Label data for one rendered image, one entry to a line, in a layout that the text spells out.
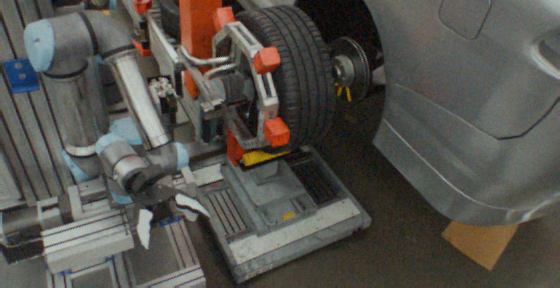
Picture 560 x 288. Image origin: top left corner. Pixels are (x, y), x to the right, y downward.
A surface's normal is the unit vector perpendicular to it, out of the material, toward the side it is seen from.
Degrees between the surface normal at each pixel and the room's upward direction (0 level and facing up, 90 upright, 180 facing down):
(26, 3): 90
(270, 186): 0
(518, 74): 90
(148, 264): 0
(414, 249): 0
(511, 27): 90
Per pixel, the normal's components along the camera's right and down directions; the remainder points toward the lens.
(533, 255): 0.10, -0.74
